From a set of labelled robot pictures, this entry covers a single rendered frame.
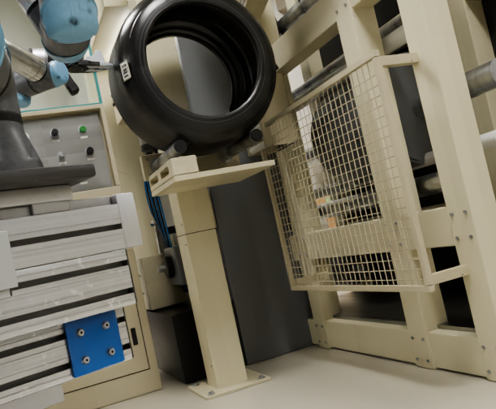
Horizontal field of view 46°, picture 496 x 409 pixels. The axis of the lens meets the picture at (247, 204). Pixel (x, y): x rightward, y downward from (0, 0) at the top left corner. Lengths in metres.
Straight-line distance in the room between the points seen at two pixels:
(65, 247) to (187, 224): 1.42
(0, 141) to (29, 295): 0.23
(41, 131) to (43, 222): 1.79
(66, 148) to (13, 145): 1.76
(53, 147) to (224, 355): 1.15
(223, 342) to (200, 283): 0.25
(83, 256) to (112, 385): 1.71
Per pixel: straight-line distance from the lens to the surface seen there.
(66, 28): 0.86
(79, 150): 2.68
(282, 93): 2.49
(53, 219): 0.92
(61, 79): 1.90
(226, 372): 2.37
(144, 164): 2.28
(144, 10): 2.06
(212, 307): 2.32
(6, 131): 0.93
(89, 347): 0.97
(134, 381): 2.63
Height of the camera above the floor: 0.56
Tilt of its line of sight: 3 degrees up
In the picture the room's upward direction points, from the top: 12 degrees counter-clockwise
